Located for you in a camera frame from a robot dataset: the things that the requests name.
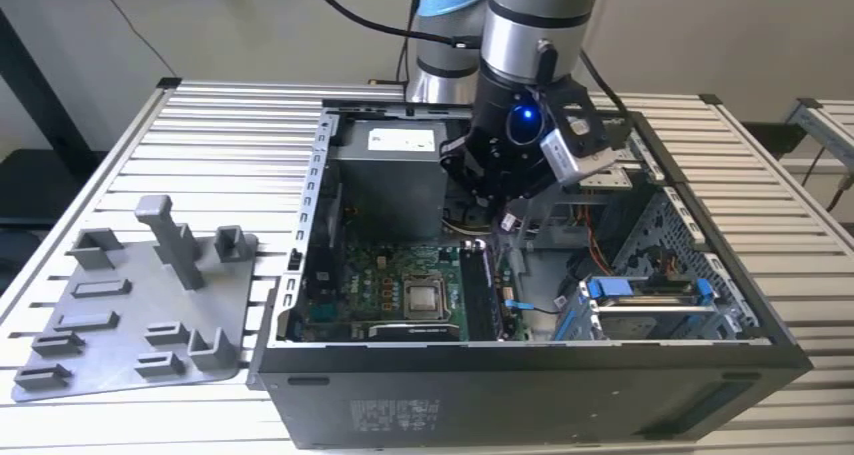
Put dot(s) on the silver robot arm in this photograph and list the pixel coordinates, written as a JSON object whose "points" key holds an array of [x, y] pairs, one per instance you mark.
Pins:
{"points": [[527, 30]]}

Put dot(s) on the grey power supply unit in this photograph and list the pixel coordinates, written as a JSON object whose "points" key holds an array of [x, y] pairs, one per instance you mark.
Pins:
{"points": [[389, 190]]}

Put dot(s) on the black desk frame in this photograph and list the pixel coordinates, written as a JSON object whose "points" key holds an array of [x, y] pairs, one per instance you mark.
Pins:
{"points": [[40, 175]]}

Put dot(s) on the black graphics card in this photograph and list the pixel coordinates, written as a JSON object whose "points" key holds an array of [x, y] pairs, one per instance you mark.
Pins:
{"points": [[413, 332]]}

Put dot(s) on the black RAM stick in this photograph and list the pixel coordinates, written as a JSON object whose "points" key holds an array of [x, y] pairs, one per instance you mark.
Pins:
{"points": [[492, 285], [474, 295]]}

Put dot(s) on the grey metal drive cage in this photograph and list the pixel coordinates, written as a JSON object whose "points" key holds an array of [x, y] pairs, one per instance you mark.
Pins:
{"points": [[587, 195]]}

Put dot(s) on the green motherboard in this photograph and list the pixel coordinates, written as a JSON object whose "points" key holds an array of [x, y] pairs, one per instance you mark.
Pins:
{"points": [[373, 280]]}

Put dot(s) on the white RAM slot clip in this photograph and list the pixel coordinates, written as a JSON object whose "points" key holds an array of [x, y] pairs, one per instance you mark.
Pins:
{"points": [[475, 245]]}

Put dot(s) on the metal slat side table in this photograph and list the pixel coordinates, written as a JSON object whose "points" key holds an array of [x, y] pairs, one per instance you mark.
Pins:
{"points": [[823, 125]]}

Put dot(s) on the black open PC case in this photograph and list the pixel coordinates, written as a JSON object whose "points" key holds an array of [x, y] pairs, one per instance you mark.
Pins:
{"points": [[507, 395]]}

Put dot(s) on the hard disk in blue carrier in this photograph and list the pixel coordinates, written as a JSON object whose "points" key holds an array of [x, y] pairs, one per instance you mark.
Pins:
{"points": [[640, 305]]}

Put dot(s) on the grey plastic parts rack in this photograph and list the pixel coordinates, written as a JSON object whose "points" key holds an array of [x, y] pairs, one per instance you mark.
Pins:
{"points": [[127, 315]]}

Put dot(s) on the silver CPU in socket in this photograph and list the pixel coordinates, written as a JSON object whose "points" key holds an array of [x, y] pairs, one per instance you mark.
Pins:
{"points": [[424, 301]]}

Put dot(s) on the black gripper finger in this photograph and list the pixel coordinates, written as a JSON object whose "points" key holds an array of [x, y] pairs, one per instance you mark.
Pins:
{"points": [[470, 167], [534, 187]]}

